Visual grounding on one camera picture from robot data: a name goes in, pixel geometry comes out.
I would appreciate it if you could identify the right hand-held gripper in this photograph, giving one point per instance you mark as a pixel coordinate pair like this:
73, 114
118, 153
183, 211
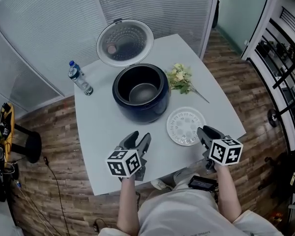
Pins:
225, 151

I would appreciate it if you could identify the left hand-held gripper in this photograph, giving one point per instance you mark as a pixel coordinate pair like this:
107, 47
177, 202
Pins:
124, 163

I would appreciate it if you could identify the white steamer tray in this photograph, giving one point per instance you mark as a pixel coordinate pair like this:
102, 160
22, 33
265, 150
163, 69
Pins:
186, 118

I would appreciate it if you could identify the dark blue rice cooker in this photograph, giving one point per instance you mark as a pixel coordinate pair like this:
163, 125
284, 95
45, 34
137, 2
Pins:
147, 112

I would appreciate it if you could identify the dark pot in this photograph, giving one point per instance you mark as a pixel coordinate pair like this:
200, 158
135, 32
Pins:
142, 95

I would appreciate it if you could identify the person's right forearm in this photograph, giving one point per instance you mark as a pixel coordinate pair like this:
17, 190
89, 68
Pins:
227, 195

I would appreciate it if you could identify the person's left forearm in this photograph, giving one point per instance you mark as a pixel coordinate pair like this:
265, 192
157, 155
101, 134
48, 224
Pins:
127, 205

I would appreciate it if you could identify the black waist device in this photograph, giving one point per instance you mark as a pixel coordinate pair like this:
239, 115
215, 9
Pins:
201, 183

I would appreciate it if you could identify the person's light trousers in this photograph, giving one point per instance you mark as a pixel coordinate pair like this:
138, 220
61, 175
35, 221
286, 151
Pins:
184, 177

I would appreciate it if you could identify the person's white shoe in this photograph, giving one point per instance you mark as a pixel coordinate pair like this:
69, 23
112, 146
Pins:
162, 184

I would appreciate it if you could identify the black round wheel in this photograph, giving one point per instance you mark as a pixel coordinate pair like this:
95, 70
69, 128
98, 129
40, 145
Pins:
273, 118

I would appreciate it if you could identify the yellow artificial flower bunch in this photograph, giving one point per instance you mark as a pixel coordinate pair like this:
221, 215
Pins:
179, 76

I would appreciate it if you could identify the clear water bottle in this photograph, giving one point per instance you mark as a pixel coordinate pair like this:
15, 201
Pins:
82, 82

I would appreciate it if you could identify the person's white shirt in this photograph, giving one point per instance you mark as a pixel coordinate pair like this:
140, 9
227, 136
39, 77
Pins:
186, 215

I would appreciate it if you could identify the black equipment with yellow tag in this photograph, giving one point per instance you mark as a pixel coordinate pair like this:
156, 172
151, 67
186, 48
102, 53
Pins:
285, 176

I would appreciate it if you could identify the black metal rack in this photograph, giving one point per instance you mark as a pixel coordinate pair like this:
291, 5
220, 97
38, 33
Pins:
284, 76

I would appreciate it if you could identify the blue drink bottle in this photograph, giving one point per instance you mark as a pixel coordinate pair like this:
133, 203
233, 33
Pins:
73, 64

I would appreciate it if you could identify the small blue plug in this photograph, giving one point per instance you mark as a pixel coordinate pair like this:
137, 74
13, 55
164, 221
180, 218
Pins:
18, 184

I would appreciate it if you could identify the round yellow side table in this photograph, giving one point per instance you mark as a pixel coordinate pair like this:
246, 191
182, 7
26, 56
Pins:
9, 114

